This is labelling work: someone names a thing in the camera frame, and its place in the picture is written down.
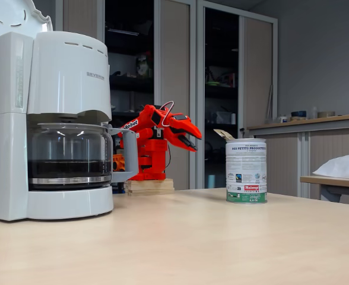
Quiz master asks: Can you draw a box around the blue wooden-handled scoop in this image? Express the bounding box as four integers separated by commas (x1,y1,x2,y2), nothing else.
212,128,236,141

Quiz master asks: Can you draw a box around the white coffee tin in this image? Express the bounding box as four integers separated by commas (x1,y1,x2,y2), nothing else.
225,138,268,204

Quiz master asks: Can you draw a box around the white drip coffee maker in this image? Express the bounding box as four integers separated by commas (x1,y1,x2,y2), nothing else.
0,31,115,222

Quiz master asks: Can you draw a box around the white plastic coffee maker lid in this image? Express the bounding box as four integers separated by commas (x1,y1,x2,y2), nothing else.
0,0,53,50

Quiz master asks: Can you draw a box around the wooden base block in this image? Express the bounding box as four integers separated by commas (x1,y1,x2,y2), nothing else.
123,178,175,196

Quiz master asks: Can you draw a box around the orange clamp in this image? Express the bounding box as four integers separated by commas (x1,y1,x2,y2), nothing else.
112,153,126,172

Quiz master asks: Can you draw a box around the beige open storage cabinet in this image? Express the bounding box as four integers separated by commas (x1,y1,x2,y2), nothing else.
196,0,279,197
55,0,198,191

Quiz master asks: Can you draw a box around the low sideboard wooden top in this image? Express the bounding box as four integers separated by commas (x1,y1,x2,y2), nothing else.
247,113,349,205

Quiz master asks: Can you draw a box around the wooden desk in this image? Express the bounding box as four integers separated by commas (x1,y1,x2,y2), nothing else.
300,175,349,202

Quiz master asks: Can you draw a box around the white plastic bag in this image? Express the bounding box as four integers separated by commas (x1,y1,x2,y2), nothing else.
312,150,349,180

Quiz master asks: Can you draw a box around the glass carafe grey handle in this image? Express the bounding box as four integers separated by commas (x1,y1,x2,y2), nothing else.
27,122,139,191

